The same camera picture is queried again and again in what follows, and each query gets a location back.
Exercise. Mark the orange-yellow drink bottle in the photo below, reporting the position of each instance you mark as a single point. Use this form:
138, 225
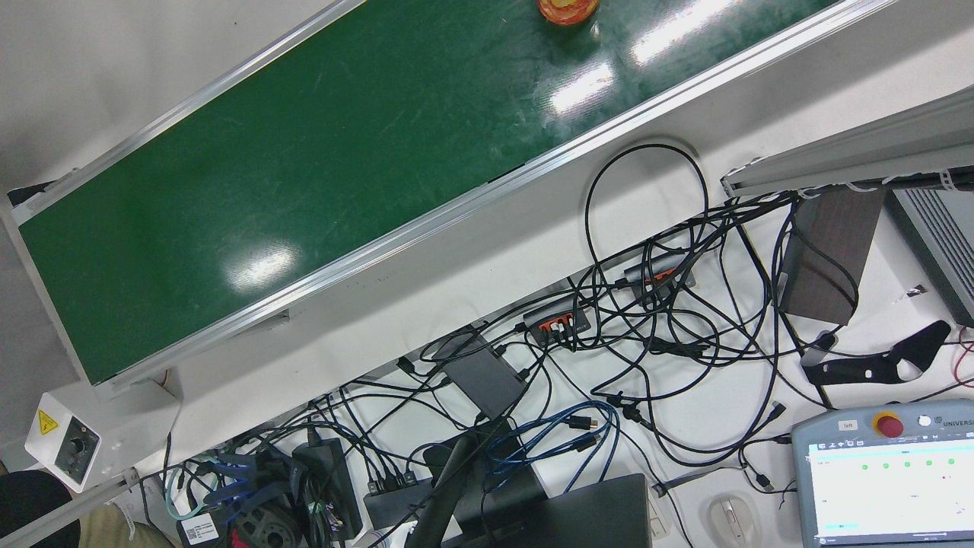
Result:
567, 11

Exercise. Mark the black hub with orange ports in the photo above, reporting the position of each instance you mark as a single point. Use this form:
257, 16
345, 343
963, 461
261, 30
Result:
658, 268
559, 313

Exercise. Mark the dark grey flat box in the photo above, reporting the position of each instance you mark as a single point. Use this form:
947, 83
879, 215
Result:
487, 377

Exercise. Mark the green conveyor belt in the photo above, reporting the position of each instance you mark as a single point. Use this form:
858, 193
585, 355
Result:
304, 190

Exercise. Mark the black multiport hub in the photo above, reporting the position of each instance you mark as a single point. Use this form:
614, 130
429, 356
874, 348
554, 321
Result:
396, 506

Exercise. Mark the black power adapter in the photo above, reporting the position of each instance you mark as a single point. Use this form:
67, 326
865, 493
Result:
327, 487

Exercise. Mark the white power strip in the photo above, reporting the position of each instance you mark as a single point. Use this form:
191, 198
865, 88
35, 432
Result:
658, 521

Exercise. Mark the white computer mouse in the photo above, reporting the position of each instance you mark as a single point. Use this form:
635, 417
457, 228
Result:
730, 521

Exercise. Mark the dark brown box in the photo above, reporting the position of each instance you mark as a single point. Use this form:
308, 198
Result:
837, 228

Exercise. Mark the white QR code label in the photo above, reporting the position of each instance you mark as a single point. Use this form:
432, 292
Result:
199, 529

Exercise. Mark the white conveyor control box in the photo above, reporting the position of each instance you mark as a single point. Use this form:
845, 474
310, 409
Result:
114, 426

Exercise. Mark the grey robot teach pendant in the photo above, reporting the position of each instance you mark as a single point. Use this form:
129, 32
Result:
883, 495

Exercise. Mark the grey vented computer case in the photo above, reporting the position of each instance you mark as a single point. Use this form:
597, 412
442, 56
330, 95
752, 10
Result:
943, 243

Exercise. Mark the person in black shirt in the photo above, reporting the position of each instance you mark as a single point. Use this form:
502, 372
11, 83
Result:
30, 506

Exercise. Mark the black flat curved bracket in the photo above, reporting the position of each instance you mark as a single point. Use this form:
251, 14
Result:
852, 371

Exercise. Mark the aluminium cell frame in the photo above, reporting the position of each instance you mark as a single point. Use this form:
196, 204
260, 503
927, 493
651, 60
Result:
852, 152

